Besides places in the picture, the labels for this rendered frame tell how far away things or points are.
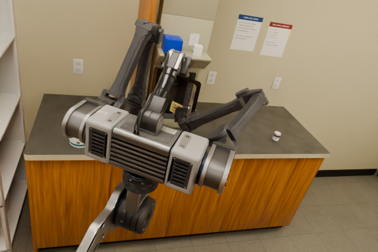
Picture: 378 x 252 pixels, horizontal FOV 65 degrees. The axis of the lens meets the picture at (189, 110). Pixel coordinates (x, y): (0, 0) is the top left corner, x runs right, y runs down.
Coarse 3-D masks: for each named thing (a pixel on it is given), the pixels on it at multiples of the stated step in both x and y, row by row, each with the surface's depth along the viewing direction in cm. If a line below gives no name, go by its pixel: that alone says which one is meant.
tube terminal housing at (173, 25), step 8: (160, 16) 169; (168, 16) 168; (176, 16) 169; (160, 24) 169; (168, 24) 170; (176, 24) 172; (184, 24) 173; (192, 24) 174; (200, 24) 175; (208, 24) 176; (168, 32) 173; (176, 32) 174; (184, 32) 175; (192, 32) 176; (200, 32) 178; (208, 32) 179; (184, 40) 178; (200, 40) 180; (208, 40) 182; (184, 48) 181; (152, 56) 187; (152, 64) 186; (152, 72) 185; (192, 72) 190; (200, 72) 192
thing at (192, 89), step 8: (160, 72) 181; (176, 80) 179; (184, 80) 177; (192, 80) 175; (176, 88) 181; (184, 88) 179; (192, 88) 177; (168, 96) 186; (176, 96) 184; (184, 96) 181; (192, 96) 179; (168, 104) 188; (184, 104) 184; (192, 104) 182; (168, 112) 191; (168, 120) 193; (176, 128) 193
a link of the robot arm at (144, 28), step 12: (144, 24) 121; (156, 24) 126; (144, 36) 120; (132, 48) 120; (132, 60) 120; (120, 72) 121; (132, 72) 123; (120, 84) 120; (120, 96) 120; (120, 108) 121
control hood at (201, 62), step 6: (156, 54) 175; (162, 54) 167; (186, 54) 176; (204, 54) 182; (156, 60) 174; (162, 60) 173; (192, 60) 174; (198, 60) 175; (204, 60) 175; (210, 60) 176; (192, 66) 184; (198, 66) 184; (204, 66) 184
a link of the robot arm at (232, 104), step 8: (248, 88) 142; (240, 96) 143; (224, 104) 150; (232, 104) 145; (240, 104) 143; (208, 112) 152; (216, 112) 149; (224, 112) 148; (184, 120) 158; (192, 120) 155; (200, 120) 153; (208, 120) 152; (184, 128) 158; (192, 128) 156
